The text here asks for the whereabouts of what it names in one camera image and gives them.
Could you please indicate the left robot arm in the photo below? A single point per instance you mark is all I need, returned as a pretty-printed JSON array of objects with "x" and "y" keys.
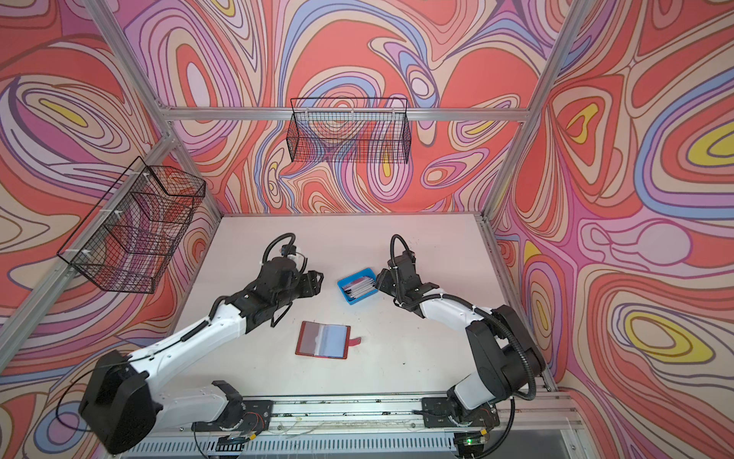
[{"x": 123, "y": 401}]

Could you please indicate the black wire basket left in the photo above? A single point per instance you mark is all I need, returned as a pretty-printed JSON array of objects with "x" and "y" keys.
[{"x": 126, "y": 248}]

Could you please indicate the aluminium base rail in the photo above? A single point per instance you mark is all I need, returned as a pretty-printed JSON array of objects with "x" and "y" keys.
[{"x": 388, "y": 426}]

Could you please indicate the aluminium cage frame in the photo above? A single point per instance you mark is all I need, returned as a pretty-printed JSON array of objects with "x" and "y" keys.
[{"x": 25, "y": 319}]

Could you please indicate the black wire basket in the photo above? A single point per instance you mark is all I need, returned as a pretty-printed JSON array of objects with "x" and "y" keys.
[
  {"x": 126, "y": 248},
  {"x": 342, "y": 130}
]

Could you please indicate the blue plastic card tray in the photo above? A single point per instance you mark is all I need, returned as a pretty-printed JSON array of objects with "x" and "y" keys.
[{"x": 342, "y": 283}]

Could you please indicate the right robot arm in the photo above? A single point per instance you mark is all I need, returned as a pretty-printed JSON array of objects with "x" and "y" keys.
[{"x": 506, "y": 358}]

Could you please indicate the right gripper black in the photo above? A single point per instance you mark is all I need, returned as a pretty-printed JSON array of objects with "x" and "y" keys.
[{"x": 384, "y": 280}]

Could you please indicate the red leather card holder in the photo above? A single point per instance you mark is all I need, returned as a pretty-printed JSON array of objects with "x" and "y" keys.
[{"x": 325, "y": 341}]

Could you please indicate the stack of credit cards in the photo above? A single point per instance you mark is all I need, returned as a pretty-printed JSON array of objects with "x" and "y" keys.
[{"x": 360, "y": 287}]

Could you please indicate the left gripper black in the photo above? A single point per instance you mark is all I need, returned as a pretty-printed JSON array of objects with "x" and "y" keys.
[{"x": 313, "y": 282}]

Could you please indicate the black wire basket back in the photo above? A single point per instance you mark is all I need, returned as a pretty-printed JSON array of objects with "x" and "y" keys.
[{"x": 342, "y": 130}]

